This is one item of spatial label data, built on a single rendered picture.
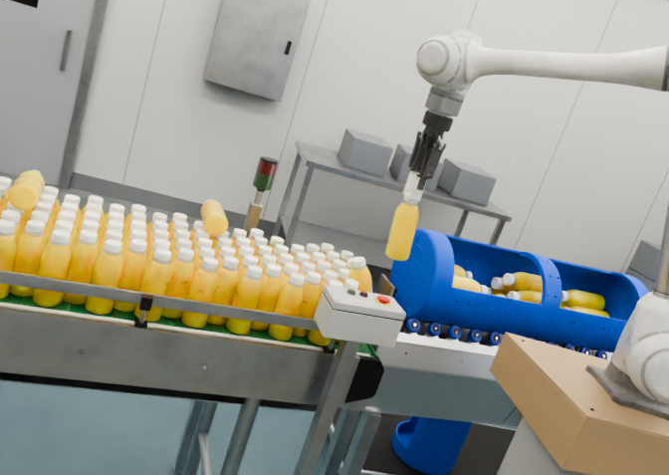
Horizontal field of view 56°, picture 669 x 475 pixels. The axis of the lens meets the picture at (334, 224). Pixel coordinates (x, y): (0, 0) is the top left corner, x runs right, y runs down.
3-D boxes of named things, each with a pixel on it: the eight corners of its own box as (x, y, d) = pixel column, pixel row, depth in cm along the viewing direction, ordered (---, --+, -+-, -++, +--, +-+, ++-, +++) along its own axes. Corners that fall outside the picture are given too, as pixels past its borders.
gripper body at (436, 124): (460, 119, 160) (447, 154, 162) (445, 114, 168) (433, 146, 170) (434, 113, 157) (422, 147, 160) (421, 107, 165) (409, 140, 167)
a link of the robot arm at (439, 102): (455, 94, 167) (447, 116, 168) (425, 84, 164) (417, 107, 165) (471, 99, 159) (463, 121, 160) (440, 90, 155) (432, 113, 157)
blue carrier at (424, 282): (631, 369, 219) (668, 298, 211) (412, 336, 188) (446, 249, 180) (580, 328, 245) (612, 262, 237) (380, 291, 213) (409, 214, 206)
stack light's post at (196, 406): (184, 474, 240) (263, 206, 212) (173, 473, 239) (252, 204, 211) (183, 466, 244) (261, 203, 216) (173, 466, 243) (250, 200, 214)
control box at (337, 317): (393, 348, 163) (407, 313, 160) (323, 338, 156) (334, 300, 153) (380, 329, 172) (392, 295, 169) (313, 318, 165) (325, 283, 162)
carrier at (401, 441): (437, 435, 293) (381, 429, 284) (507, 266, 271) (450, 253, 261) (464, 478, 268) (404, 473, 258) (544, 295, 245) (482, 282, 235)
